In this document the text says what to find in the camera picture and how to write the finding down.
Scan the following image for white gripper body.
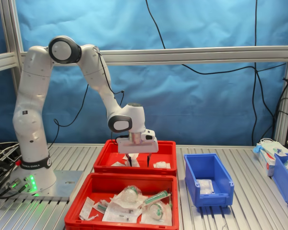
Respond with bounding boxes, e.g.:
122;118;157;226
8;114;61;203
117;129;159;154

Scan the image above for clear white bandage roll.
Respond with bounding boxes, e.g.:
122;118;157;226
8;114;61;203
153;161;171;170
122;153;141;168
196;179;213;189
199;187;215;196

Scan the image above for red crate with bandages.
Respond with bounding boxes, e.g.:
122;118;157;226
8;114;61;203
93;139;178;177

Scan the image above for light blue glove box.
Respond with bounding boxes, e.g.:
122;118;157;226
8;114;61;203
254;143;278;177

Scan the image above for large domed blister pack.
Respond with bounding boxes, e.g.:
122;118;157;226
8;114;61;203
113;184;145;205

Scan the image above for packed green syringe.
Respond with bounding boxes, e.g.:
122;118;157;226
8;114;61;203
143;190;171;205

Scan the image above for red crate with syringe packs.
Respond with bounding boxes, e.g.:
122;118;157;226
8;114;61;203
64;172;179;230

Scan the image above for blue storage bin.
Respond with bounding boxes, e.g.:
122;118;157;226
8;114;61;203
183;153;235;208

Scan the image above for white flat needle blister pack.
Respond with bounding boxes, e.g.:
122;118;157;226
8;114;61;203
102;200;145;223

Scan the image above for small green syringe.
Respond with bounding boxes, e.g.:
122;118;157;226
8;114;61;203
93;200;111;213

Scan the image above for white printed flat packet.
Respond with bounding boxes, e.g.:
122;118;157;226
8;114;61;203
78;197;96;220

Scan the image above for blue fabric backdrop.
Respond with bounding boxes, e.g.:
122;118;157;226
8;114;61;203
0;0;288;146

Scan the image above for clear plastic syringe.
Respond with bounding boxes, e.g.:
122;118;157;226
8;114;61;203
78;212;99;221

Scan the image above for stack of face masks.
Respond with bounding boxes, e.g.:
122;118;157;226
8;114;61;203
253;138;283;154

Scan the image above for blue bin with medical packs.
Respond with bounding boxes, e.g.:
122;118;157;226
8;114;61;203
272;153;288;205

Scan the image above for domed blister pack green ring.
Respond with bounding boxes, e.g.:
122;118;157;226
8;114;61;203
139;202;174;226

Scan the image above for black robot camera cable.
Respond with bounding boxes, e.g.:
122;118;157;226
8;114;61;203
47;46;125;149

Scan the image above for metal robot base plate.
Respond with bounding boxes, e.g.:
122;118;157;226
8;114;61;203
8;169;84;203

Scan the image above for aluminium cell frame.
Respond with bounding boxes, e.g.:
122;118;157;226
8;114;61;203
0;0;288;147

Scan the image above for tangled power data cables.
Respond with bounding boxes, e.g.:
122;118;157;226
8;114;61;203
0;141;24;204

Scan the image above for black hanging cable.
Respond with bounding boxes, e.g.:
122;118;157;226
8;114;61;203
145;0;288;75
251;0;259;146

